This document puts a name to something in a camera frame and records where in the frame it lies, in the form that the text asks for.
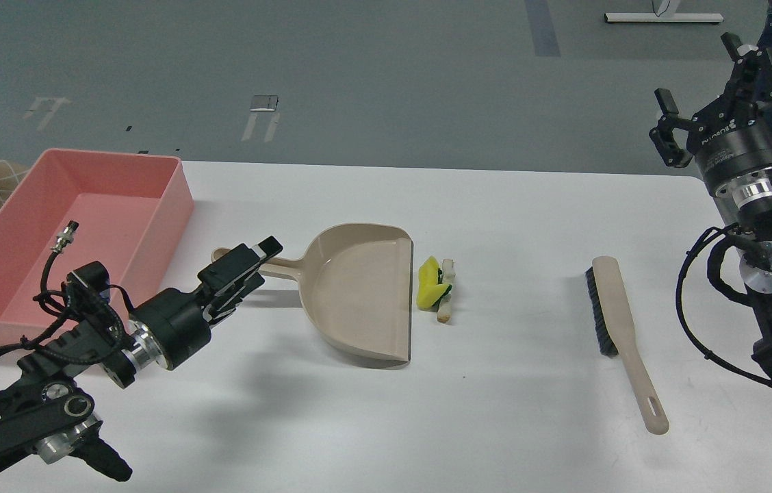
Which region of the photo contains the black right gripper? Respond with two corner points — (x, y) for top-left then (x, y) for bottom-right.
(649, 32), (772, 199)

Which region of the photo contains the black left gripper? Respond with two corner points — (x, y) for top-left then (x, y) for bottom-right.
(129, 236), (283, 370)

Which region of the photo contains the beige plastic dustpan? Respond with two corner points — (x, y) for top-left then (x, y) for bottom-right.
(211, 223), (414, 369)

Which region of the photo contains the pink plastic bin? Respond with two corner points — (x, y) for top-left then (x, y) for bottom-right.
(0, 149), (195, 348)

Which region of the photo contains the yellow sponge piece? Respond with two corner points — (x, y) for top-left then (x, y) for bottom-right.
(416, 256), (449, 311)

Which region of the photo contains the beige brush with black bristles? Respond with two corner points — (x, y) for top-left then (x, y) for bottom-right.
(585, 255), (670, 435)

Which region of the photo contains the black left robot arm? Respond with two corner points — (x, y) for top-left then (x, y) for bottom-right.
(0, 221), (283, 483)

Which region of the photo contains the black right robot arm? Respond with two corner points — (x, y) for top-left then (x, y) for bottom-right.
(649, 32), (772, 389)

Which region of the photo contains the white desk foot bar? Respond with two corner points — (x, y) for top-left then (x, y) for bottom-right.
(603, 12), (724, 25)

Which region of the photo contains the grey floor plate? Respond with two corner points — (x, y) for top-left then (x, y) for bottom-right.
(249, 94), (279, 112)

